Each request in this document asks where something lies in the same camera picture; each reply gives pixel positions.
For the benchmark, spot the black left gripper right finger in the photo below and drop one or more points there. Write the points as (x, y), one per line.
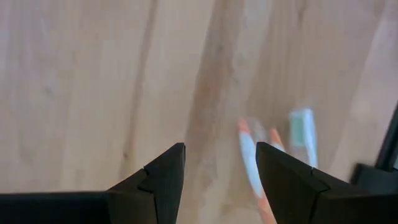
(298, 199)

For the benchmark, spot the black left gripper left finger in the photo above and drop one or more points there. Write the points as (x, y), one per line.
(149, 199)

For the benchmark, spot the green white wrapped toothbrush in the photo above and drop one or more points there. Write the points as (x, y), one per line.
(300, 130)

